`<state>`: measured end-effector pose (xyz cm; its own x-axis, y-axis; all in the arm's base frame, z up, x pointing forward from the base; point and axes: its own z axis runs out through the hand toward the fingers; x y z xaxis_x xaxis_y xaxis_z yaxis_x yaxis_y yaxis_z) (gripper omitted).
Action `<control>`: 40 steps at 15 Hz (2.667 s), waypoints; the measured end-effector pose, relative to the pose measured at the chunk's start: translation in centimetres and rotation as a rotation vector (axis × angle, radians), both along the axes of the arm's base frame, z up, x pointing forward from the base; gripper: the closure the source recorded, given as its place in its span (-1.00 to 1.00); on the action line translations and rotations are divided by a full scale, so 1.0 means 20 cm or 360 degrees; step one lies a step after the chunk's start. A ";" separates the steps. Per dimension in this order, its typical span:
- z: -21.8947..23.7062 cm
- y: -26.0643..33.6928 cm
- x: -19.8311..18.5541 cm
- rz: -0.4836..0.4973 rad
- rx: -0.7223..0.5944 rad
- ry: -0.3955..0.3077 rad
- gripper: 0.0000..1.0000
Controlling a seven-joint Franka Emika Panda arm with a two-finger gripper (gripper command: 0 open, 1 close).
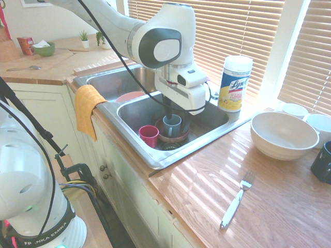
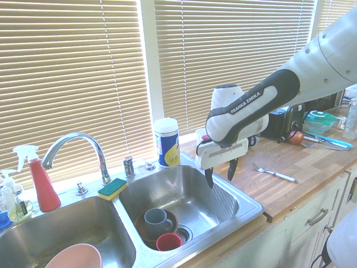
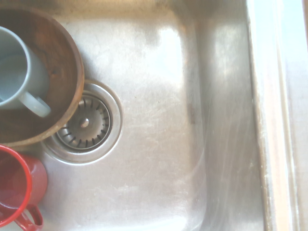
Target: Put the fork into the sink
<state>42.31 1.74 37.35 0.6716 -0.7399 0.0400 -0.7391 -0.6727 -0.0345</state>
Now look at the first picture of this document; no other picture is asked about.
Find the black camera stand pole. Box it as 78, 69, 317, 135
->
0, 76, 68, 157

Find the wire bundle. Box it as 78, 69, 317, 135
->
58, 180, 116, 248

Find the black sink drain strainer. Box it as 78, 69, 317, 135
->
159, 141, 182, 151

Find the white bowl at edge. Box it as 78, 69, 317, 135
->
305, 113, 331, 149

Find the dark blue mug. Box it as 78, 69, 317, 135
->
310, 141, 331, 184

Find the black clamp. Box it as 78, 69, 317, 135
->
54, 144, 97, 187

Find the small white cup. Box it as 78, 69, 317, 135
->
281, 102, 309, 120

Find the green bowl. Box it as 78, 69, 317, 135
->
33, 41, 56, 57

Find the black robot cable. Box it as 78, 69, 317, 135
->
0, 0, 212, 242

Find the red utensil handle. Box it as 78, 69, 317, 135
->
0, 4, 12, 40

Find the wooden robot mounting table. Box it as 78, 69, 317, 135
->
49, 154, 113, 248

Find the red carton box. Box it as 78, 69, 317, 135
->
17, 37, 36, 56

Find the metal spoon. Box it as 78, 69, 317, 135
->
6, 65, 42, 72

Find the red plastic cup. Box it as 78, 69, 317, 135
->
139, 125, 160, 148

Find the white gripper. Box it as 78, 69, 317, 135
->
154, 76, 207, 133

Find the yellow dish cloth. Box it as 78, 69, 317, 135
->
74, 84, 108, 142

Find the stainless steel double sink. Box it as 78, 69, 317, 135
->
73, 63, 253, 170

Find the white paper scrap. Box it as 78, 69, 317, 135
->
32, 40, 51, 49

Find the brown wooden bowl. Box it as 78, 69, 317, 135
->
154, 118, 191, 144

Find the grey mug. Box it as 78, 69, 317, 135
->
162, 114, 183, 138

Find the large cream bowl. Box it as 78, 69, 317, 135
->
250, 111, 321, 161

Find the small potted plant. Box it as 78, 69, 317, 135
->
79, 30, 91, 49
95, 30, 112, 50

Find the pink plate in sink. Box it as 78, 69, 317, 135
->
115, 91, 147, 104

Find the wide wooden window blind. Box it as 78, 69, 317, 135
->
128, 0, 285, 104

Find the white handled metal fork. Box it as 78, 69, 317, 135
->
219, 169, 257, 230

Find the narrow wooden window blind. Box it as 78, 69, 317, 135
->
277, 0, 331, 116

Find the Lysol wipes canister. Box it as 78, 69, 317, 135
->
217, 55, 253, 113

